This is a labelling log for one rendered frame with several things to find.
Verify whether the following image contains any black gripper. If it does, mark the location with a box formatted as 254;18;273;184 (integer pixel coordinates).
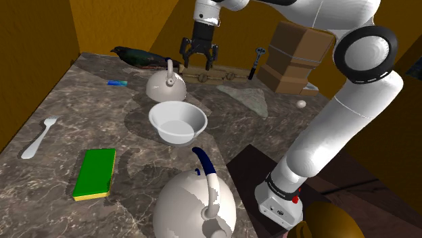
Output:
179;20;219;72

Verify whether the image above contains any tan wooden block with knobs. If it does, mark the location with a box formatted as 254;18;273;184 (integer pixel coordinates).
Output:
179;64;252;85

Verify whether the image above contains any small white kettle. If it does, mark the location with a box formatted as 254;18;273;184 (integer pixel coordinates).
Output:
145;59;187;103

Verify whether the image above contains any black bird figure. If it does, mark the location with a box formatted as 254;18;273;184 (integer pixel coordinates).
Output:
110;46;183;70

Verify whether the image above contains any grey triangular cloth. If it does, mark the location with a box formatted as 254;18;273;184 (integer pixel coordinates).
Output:
216;85;269;119

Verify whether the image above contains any white bowl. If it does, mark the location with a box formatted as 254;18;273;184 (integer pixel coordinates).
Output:
148;100;209;146

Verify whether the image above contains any brown cardboard box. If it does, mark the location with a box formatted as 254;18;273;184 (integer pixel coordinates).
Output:
256;20;337;97

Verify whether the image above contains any dark robot stand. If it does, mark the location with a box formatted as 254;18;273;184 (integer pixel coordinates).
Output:
226;143;422;238

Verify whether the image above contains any green and yellow sponge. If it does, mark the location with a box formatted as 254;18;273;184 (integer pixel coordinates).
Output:
72;147;117;202

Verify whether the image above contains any white fork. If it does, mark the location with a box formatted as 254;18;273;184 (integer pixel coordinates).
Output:
20;115;60;160

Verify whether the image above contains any golden brown round object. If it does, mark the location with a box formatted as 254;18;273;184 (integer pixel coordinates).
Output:
289;201;366;238

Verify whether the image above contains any black-handled metal tool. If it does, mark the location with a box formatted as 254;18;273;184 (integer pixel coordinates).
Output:
247;47;267;81

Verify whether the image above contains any large white kettle blue handle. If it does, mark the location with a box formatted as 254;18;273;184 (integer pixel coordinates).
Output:
152;146;238;238

